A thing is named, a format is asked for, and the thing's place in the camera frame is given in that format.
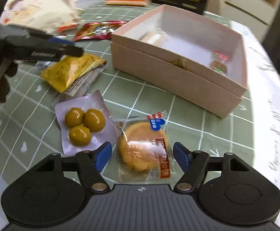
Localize white printed bag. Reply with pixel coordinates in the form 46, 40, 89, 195
0, 0, 84, 33

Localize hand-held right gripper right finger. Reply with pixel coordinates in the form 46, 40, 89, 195
172, 141, 249, 193

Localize pink cardboard box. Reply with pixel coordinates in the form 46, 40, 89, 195
110, 4, 249, 119

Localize round pastry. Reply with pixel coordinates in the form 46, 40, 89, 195
111, 112, 173, 183

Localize pale pastry packet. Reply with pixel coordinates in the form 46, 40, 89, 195
140, 30, 169, 47

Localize green checked tablecloth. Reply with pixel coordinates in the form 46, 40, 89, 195
0, 0, 280, 222

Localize small red snack packet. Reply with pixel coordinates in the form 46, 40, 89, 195
55, 23, 80, 33

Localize large red snack packet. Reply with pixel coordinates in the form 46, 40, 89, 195
72, 20, 128, 42

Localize brown candy packet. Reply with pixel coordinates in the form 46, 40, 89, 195
210, 60, 228, 74

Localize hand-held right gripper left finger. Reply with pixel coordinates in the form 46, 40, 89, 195
33, 141, 113, 193

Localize clear packet of green olives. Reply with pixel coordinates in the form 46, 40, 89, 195
54, 90, 113, 157

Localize yellow snack packet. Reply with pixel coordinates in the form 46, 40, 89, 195
40, 54, 108, 94

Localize red and green candy packet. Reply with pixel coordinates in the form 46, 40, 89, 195
212, 50, 230, 60

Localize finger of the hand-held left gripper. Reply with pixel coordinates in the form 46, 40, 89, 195
0, 25, 75, 47
7, 38, 84, 62

